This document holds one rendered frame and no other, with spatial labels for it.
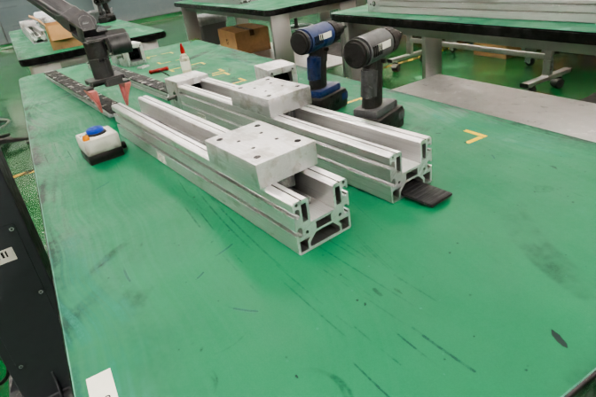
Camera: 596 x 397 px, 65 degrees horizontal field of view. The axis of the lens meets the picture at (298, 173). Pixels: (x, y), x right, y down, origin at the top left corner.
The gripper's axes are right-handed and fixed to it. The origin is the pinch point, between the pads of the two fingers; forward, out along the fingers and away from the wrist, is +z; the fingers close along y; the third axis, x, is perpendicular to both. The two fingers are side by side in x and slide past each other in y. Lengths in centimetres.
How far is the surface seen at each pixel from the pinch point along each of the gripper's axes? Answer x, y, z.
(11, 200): -8.7, -34.7, 14.0
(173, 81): -16.9, 13.7, -5.9
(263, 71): -32.3, 34.6, -5.3
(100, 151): -34.9, -14.6, 0.4
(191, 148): -67, -6, -5
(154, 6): 1029, 420, 52
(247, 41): 293, 223, 47
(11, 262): -8, -41, 31
